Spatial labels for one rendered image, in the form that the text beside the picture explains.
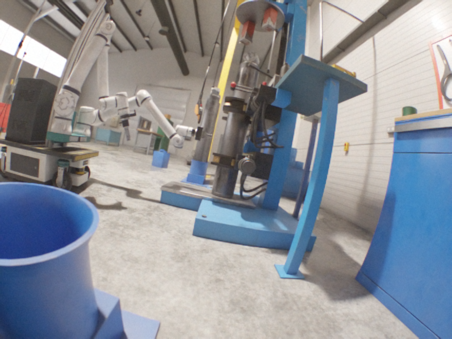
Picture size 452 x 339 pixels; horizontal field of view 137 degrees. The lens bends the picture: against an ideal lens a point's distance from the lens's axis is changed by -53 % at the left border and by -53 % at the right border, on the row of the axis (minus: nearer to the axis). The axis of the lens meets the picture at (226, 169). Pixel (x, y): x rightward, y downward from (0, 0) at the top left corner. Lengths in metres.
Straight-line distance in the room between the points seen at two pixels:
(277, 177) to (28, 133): 2.19
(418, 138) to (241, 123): 1.38
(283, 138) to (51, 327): 1.83
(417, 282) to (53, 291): 1.09
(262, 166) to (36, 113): 1.86
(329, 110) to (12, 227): 1.17
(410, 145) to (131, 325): 1.32
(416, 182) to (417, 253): 0.32
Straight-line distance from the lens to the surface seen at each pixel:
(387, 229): 1.11
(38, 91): 1.77
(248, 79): 1.86
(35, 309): 0.31
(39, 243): 0.53
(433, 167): 1.01
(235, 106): 1.52
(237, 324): 0.68
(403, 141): 1.14
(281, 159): 1.78
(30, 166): 1.66
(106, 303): 0.48
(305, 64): 0.95
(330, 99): 0.98
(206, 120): 3.07
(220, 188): 1.71
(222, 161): 1.49
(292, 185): 3.92
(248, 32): 2.43
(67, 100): 1.36
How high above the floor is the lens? 0.51
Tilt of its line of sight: 3 degrees down
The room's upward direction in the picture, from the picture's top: 12 degrees clockwise
